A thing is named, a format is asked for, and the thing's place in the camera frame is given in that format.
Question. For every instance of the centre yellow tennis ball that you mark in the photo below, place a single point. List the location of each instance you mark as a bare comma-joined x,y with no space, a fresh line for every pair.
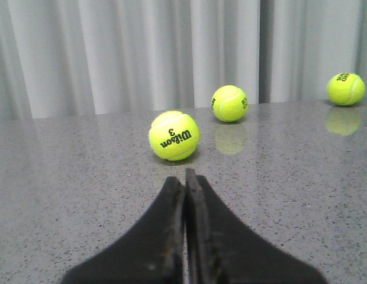
345,89

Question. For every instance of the far-left yellow tennis ball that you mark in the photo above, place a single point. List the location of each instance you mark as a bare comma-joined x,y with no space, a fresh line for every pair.
174,135

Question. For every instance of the Roland Garros yellow tennis ball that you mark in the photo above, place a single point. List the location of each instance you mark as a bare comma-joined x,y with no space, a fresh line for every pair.
229,103

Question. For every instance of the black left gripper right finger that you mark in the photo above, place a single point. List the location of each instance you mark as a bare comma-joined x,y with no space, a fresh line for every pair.
222,249

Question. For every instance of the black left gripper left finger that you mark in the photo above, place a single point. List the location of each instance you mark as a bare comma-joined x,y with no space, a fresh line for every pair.
150,252

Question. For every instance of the grey pleated curtain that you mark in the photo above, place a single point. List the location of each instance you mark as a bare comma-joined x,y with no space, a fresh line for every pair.
60,58

